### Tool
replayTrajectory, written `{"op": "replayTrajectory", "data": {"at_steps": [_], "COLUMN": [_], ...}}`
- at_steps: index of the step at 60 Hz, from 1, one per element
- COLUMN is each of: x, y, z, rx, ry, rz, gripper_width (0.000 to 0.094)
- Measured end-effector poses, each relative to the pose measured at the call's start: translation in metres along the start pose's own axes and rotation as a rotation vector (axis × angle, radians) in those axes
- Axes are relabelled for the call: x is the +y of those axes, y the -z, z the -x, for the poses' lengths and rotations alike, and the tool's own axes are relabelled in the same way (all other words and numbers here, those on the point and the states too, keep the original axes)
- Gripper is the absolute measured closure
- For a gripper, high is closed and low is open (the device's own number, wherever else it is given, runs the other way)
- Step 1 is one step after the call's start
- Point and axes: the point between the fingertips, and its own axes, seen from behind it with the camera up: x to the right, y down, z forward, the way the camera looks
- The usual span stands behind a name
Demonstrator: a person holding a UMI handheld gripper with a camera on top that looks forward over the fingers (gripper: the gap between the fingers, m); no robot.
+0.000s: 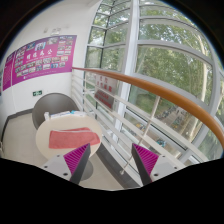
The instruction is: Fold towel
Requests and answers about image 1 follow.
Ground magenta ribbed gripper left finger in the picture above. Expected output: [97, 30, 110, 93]
[42, 144, 91, 184]

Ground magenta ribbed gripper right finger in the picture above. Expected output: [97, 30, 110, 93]
[131, 144, 183, 185]

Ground pink towel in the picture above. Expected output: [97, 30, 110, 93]
[49, 127, 100, 149]

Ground round white table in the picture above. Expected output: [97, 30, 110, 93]
[36, 115, 102, 184]

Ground white box on table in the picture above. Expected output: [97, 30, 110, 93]
[44, 110, 87, 121]

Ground wooden handrail with white railing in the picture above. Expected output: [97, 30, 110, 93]
[72, 67, 224, 186]

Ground green exit sign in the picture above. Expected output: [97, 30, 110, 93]
[33, 90, 43, 97]

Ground red and white sign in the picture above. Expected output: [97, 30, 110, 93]
[94, 75, 118, 109]

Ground large purple wall poster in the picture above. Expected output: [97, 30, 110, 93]
[12, 35, 76, 85]

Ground small purple wall poster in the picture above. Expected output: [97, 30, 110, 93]
[3, 53, 15, 90]

